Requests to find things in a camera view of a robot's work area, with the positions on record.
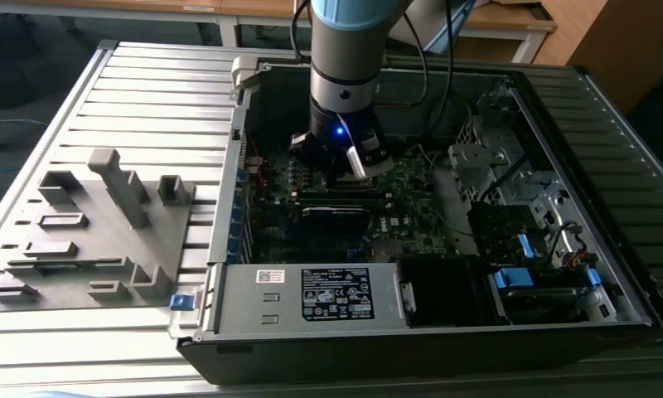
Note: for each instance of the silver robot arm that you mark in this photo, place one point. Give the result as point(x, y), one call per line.
point(347, 54)

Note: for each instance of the black RAM slot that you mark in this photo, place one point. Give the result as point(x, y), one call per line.
point(342, 191)
point(342, 198)
point(342, 202)
point(342, 195)

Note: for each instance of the CPU socket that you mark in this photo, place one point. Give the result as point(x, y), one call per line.
point(353, 188)

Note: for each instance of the dark graphics card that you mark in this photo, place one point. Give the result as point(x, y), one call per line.
point(334, 224)

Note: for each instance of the green motherboard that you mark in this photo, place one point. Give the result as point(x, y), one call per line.
point(414, 207)

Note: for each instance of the pale grey case latch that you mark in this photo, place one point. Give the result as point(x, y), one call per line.
point(242, 70)

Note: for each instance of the grey plastic support bar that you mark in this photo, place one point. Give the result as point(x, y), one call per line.
point(447, 199)

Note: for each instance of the silver metal drive cage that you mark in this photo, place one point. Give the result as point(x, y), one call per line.
point(471, 157)

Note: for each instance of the black connector block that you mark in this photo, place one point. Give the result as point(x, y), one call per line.
point(491, 219)

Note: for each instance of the grey power supply unit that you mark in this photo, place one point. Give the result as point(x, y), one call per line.
point(242, 307)

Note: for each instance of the blue plastic clip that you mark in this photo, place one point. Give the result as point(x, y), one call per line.
point(592, 278)
point(524, 244)

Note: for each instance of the grey parts rack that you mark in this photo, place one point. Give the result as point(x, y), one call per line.
point(115, 248)

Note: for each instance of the blue case latch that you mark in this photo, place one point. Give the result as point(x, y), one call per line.
point(179, 302)

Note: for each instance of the hard disk blue carrier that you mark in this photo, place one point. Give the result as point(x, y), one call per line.
point(511, 277)

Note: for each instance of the black PC case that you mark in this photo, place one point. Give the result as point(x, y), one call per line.
point(365, 360)

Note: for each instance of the wooden cabinet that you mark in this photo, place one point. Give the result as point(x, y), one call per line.
point(630, 49)

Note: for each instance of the dark office chair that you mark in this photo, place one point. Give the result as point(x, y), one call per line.
point(5, 83)

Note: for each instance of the pale blue object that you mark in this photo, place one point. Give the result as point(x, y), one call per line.
point(49, 395)

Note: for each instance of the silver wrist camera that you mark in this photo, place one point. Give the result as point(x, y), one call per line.
point(373, 159)

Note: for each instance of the silver disk bay bracket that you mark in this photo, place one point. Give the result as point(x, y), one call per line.
point(532, 184)

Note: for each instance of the wooden desk white frame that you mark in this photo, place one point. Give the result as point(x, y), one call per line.
point(115, 5)
point(502, 22)

